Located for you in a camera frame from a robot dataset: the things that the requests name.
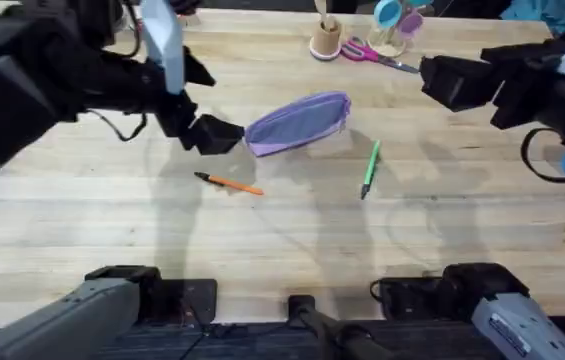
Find pink handled scissors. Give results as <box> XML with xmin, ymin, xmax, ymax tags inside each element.
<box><xmin>339</xmin><ymin>36</ymin><xmax>421</xmax><ymax>76</ymax></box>

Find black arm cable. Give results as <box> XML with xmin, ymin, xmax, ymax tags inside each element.
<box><xmin>85</xmin><ymin>108</ymin><xmax>149</xmax><ymax>143</ymax></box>
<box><xmin>519</xmin><ymin>126</ymin><xmax>565</xmax><ymax>184</ymax></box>

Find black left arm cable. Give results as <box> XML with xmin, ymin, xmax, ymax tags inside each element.
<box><xmin>85</xmin><ymin>108</ymin><xmax>149</xmax><ymax>143</ymax></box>

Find left wrist upright plate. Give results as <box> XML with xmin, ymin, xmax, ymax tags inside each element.
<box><xmin>140</xmin><ymin>0</ymin><xmax>186</xmax><ymax>96</ymax></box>

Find purple zip pencil bag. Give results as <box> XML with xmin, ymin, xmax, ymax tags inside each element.
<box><xmin>243</xmin><ymin>90</ymin><xmax>353</xmax><ymax>159</ymax></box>

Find orange pen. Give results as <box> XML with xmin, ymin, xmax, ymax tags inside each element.
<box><xmin>193</xmin><ymin>170</ymin><xmax>266</xmax><ymax>197</ymax></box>

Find purple cup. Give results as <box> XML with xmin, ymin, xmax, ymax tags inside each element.
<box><xmin>395</xmin><ymin>9</ymin><xmax>425</xmax><ymax>41</ymax></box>

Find green pen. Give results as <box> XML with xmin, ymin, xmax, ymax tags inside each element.
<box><xmin>359</xmin><ymin>139</ymin><xmax>382</xmax><ymax>201</ymax></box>

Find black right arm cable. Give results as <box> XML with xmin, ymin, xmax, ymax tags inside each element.
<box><xmin>519</xmin><ymin>126</ymin><xmax>565</xmax><ymax>184</ymax></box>

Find wooden utensil holder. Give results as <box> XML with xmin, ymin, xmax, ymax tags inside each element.
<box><xmin>308</xmin><ymin>0</ymin><xmax>345</xmax><ymax>63</ymax></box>

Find blue cloth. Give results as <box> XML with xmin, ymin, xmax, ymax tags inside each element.
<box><xmin>498</xmin><ymin>0</ymin><xmax>565</xmax><ymax>37</ymax></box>

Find teal cup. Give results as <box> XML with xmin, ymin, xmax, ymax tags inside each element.
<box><xmin>373</xmin><ymin>0</ymin><xmax>404</xmax><ymax>30</ymax></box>

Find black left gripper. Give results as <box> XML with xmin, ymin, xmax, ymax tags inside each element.
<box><xmin>69</xmin><ymin>44</ymin><xmax>246</xmax><ymax>157</ymax></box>

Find black centre post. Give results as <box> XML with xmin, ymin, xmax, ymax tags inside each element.
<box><xmin>286</xmin><ymin>293</ymin><xmax>394</xmax><ymax>360</ymax></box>

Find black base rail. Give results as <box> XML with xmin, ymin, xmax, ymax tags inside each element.
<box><xmin>0</xmin><ymin>318</ymin><xmax>565</xmax><ymax>360</ymax></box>

